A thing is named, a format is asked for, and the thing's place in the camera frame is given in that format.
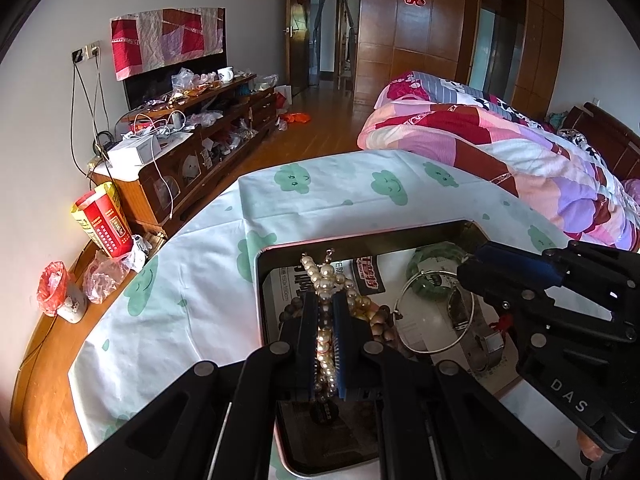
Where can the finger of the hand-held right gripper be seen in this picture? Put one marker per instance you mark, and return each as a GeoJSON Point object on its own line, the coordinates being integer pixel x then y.
{"type": "Point", "coordinates": [520, 262]}
{"type": "Point", "coordinates": [495, 285]}

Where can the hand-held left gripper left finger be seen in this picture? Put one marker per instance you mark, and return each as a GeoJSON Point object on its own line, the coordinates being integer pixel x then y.
{"type": "Point", "coordinates": [315, 340]}

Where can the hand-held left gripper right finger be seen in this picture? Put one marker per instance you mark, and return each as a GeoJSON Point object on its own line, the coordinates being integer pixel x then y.
{"type": "Point", "coordinates": [339, 340]}

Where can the red tassel pendant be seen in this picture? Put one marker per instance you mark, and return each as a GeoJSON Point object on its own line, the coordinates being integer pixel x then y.
{"type": "Point", "coordinates": [504, 322]}

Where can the pink tin box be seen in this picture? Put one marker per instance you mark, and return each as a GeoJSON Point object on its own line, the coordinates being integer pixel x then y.
{"type": "Point", "coordinates": [265, 310]}

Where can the silver wrist watch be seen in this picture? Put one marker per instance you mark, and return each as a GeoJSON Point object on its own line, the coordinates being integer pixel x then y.
{"type": "Point", "coordinates": [482, 345]}

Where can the person's right hand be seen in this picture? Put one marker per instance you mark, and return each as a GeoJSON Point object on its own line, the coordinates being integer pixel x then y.
{"type": "Point", "coordinates": [590, 446]}

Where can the green jade bangle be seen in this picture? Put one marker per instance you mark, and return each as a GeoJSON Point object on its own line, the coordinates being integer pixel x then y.
{"type": "Point", "coordinates": [425, 290]}

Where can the thin silver bangle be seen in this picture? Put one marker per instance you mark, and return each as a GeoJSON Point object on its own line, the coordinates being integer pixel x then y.
{"type": "Point", "coordinates": [400, 305]}

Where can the pink red patchwork quilt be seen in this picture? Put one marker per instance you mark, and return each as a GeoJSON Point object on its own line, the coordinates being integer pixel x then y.
{"type": "Point", "coordinates": [500, 145]}

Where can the pink pillow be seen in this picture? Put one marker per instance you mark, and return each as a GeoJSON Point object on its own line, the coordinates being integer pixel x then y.
{"type": "Point", "coordinates": [632, 195]}

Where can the dark wooden headboard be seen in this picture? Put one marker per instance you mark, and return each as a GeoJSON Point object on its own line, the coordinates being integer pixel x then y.
{"type": "Point", "coordinates": [605, 130]}

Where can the wooden tv cabinet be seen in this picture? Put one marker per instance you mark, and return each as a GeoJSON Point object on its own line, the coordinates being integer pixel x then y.
{"type": "Point", "coordinates": [150, 195]}

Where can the orange plastic bag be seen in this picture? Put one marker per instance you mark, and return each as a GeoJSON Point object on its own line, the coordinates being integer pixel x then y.
{"type": "Point", "coordinates": [295, 119]}

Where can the red yellow paper bag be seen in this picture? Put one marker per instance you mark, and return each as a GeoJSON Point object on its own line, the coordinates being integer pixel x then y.
{"type": "Point", "coordinates": [102, 222]}

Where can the brown wooden wardrobe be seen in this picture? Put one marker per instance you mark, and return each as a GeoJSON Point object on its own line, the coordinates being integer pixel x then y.
{"type": "Point", "coordinates": [400, 50]}

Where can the white paper shopping bag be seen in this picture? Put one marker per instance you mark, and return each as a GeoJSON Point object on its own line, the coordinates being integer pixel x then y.
{"type": "Point", "coordinates": [283, 97]}

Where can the white cup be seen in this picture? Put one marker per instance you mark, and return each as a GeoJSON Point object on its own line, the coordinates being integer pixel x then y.
{"type": "Point", "coordinates": [72, 305]}

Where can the white cardboard box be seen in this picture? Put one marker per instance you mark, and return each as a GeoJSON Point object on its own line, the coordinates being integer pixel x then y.
{"type": "Point", "coordinates": [132, 152]}

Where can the red plastic bag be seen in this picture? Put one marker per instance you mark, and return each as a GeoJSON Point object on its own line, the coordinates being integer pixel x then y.
{"type": "Point", "coordinates": [51, 290]}

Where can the white mug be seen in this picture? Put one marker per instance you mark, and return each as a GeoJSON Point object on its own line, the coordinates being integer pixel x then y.
{"type": "Point", "coordinates": [226, 75]}

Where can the clear crumpled plastic bag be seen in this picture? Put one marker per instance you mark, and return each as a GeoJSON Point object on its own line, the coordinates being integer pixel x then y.
{"type": "Point", "coordinates": [184, 80]}

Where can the black television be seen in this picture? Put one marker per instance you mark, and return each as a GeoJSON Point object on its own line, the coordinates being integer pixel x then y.
{"type": "Point", "coordinates": [150, 87]}

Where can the red white patchwork cloth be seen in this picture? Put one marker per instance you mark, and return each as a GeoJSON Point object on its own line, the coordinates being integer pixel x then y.
{"type": "Point", "coordinates": [165, 35]}

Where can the wall power outlet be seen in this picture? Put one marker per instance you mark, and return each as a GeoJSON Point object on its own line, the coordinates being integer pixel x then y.
{"type": "Point", "coordinates": [86, 53]}

